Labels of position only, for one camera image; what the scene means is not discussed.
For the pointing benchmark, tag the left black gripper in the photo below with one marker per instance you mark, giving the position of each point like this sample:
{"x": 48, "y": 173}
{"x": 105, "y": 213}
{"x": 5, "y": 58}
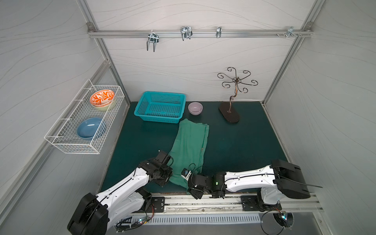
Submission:
{"x": 164, "y": 175}

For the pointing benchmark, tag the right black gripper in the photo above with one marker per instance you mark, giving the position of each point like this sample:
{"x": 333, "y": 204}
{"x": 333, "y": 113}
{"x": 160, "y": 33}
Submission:
{"x": 193, "y": 182}

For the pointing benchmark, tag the green long pants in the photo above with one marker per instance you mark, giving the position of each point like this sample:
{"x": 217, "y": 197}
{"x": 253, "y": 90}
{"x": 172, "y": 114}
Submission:
{"x": 188, "y": 149}

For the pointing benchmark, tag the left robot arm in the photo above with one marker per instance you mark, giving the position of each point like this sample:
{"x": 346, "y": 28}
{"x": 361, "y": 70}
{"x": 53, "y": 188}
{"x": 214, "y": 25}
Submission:
{"x": 96, "y": 214}

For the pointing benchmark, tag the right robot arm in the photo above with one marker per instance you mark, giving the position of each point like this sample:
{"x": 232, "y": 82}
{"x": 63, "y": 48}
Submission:
{"x": 274, "y": 182}

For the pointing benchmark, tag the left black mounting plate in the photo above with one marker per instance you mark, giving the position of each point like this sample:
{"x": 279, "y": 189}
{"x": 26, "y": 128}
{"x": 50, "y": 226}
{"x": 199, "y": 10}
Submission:
{"x": 155, "y": 204}

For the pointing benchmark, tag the black mounting plate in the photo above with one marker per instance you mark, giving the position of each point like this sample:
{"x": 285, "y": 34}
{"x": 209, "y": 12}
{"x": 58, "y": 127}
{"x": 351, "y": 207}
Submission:
{"x": 155, "y": 204}
{"x": 255, "y": 203}

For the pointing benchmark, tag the white vent grille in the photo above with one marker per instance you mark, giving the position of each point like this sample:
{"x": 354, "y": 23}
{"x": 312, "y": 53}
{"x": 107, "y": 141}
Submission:
{"x": 205, "y": 219}

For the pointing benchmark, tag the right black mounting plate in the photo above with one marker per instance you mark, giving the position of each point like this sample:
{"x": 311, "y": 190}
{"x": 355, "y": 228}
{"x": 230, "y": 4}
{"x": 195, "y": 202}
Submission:
{"x": 255, "y": 203}

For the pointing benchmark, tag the teal plastic basket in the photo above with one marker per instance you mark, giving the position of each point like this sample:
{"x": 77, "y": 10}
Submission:
{"x": 161, "y": 107}

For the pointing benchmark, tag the dark green table mat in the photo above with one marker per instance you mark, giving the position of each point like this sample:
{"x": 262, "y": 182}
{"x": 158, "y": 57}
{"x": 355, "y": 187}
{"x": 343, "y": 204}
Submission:
{"x": 247, "y": 145}

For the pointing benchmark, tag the small pink bowl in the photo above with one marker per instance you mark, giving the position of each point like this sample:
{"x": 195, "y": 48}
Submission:
{"x": 195, "y": 108}

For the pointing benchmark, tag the dark metal jewelry stand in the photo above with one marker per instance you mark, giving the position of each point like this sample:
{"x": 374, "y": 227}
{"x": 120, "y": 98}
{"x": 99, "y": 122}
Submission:
{"x": 226, "y": 108}

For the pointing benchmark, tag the blue bowl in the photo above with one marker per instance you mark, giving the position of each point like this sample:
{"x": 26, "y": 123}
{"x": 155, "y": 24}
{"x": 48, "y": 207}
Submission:
{"x": 92, "y": 128}

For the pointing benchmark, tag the orange patterned bowl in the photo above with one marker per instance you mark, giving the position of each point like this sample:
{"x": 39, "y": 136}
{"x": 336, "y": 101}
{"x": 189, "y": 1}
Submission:
{"x": 102, "y": 98}

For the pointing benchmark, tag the metal double hook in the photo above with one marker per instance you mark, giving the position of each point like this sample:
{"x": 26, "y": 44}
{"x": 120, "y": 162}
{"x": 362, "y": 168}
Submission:
{"x": 152, "y": 39}

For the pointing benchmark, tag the metal loop hook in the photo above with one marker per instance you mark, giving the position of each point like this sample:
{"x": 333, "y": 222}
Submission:
{"x": 186, "y": 32}

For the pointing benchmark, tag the small metal hook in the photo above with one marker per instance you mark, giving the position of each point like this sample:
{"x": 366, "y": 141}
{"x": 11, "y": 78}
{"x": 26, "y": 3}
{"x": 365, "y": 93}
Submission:
{"x": 218, "y": 32}

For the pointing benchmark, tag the metal hook right end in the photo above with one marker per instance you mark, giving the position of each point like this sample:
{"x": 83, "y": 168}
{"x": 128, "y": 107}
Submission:
{"x": 290, "y": 33}

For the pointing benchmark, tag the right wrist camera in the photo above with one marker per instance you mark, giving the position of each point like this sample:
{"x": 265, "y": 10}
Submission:
{"x": 186, "y": 173}

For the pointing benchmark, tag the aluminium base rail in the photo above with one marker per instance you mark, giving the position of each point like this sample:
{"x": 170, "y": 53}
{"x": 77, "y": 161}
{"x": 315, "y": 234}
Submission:
{"x": 231, "y": 204}

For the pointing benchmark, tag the white wire wall basket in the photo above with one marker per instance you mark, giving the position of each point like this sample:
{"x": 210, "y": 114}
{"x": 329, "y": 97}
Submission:
{"x": 62, "y": 134}

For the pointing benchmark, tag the aluminium top rail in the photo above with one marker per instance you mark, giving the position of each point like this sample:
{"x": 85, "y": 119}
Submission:
{"x": 170, "y": 34}

